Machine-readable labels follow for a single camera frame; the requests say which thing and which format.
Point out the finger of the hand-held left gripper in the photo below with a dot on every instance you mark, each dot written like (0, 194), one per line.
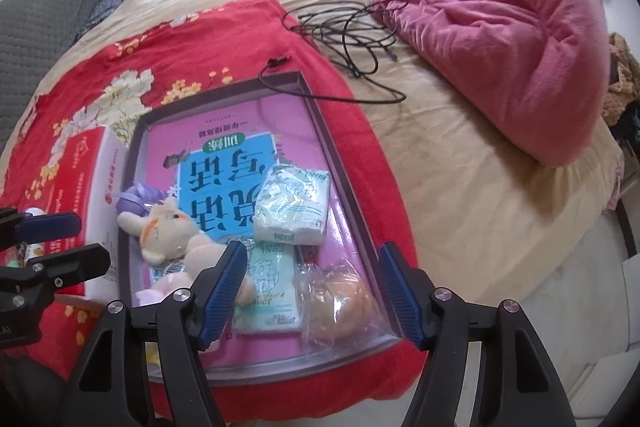
(50, 225)
(75, 263)

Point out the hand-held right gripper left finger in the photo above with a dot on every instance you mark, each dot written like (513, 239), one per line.
(222, 294)

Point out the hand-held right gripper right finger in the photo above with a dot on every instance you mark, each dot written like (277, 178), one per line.
(400, 299)

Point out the green white tissue pack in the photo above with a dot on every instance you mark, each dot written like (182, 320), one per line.
(272, 292)
(292, 207)

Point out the bread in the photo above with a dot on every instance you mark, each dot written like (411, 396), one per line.
(335, 304)

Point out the cream plush toy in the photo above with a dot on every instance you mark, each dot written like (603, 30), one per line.
(170, 232)

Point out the pink book tray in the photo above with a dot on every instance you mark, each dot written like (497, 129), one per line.
(300, 127)

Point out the red cardboard box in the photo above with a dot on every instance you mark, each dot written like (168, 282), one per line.
(85, 177)

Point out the beige bed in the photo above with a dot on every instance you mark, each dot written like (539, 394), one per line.
(475, 187)

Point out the grey quilted headboard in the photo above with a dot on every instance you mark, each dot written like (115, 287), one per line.
(35, 32)

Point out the red floral blanket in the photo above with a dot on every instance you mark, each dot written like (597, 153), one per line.
(165, 52)

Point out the blue patterned pillow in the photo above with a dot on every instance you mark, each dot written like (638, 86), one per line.
(97, 17)

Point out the pink quilt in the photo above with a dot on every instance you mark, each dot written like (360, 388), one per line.
(500, 32)

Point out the brown clothes heap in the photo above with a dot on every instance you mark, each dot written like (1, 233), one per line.
(622, 77)

